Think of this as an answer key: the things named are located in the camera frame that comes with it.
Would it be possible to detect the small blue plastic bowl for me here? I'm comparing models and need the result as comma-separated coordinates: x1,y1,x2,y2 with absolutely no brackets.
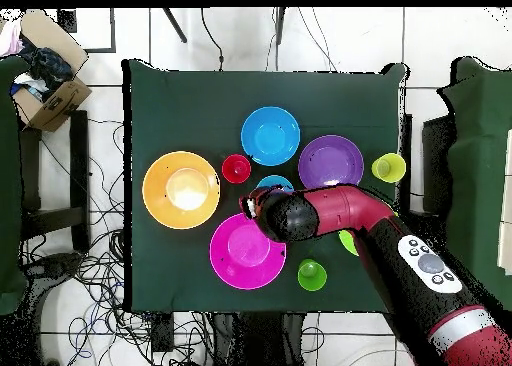
255,174,296,194

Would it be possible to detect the purple plastic bowl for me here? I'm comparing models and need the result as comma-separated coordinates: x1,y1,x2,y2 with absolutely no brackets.
297,134,365,191

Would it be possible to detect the red plastic cup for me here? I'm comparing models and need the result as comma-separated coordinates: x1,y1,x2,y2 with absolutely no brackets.
221,153,252,185

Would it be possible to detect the pink plastic bowl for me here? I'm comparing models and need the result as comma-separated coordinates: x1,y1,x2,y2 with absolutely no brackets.
208,212,288,291

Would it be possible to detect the large blue plastic bowl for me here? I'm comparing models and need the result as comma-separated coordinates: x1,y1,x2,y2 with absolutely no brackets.
240,106,302,168

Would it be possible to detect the large orange plastic bowl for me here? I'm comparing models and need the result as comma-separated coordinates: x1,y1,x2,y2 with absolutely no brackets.
141,150,222,230

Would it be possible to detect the green plastic cup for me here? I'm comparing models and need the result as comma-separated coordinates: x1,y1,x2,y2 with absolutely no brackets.
296,258,328,292

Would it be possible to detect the green plastic bowl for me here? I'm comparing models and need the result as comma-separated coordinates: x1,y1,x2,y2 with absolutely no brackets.
337,210,399,258

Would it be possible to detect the dark green tablecloth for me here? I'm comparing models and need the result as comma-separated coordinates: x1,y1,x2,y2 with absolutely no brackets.
121,58,409,314

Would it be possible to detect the yellow plastic cup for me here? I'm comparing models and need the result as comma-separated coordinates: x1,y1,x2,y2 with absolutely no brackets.
370,152,408,184

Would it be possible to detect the black power brick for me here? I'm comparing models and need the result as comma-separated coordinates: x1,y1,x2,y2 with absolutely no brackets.
150,313,175,353

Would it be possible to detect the black tripod leg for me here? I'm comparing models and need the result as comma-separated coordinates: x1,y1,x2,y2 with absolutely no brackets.
161,7,188,44
274,7,287,46

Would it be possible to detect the black wheeled base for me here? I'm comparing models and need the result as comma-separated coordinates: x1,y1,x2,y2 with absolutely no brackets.
23,252,85,366

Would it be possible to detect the cardboard box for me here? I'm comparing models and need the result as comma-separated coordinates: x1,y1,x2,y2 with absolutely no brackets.
11,8,93,133

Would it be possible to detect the dark green cloth cover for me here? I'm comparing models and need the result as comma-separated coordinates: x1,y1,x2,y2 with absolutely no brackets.
0,55,29,316
437,56,512,311

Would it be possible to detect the dark blue clothing bundle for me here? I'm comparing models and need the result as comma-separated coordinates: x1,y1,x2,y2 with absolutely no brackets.
19,37,75,91

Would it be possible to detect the pale pink cloth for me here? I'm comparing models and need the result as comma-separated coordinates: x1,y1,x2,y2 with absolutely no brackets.
0,19,25,57

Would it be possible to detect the thin black floor cable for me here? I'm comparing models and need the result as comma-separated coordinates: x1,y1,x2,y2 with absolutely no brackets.
199,7,225,71
297,7,337,72

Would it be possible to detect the black metal frame stand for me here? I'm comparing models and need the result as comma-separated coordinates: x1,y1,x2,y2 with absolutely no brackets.
17,109,91,255

